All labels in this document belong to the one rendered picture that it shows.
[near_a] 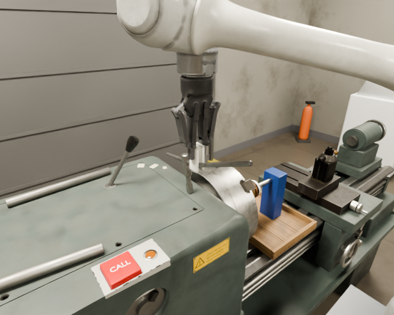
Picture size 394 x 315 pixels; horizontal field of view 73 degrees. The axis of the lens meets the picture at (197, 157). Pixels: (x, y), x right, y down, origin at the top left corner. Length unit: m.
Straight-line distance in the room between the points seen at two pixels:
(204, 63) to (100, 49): 2.10
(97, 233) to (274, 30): 0.54
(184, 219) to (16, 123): 2.05
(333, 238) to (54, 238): 1.16
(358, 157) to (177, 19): 1.60
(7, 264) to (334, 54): 0.70
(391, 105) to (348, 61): 3.22
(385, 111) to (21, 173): 3.76
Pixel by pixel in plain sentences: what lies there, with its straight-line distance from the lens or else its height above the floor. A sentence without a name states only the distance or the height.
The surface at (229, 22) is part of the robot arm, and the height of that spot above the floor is 1.68.
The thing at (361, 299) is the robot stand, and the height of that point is 0.75.
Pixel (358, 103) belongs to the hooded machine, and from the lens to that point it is 3.83.
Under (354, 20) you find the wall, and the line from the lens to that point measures 4.66.
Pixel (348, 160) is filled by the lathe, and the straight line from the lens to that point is 1.89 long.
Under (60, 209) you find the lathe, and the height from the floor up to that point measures 1.25.
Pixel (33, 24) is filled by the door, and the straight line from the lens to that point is 2.50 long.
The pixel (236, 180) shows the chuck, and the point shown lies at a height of 1.22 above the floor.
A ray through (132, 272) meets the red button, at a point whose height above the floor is 1.27.
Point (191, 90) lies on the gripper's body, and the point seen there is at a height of 1.55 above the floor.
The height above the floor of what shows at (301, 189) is 0.99.
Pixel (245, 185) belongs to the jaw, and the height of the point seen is 1.20.
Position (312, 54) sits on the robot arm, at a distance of 0.47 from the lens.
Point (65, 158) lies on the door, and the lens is 2.72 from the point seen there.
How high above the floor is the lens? 1.67
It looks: 26 degrees down
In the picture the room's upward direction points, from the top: straight up
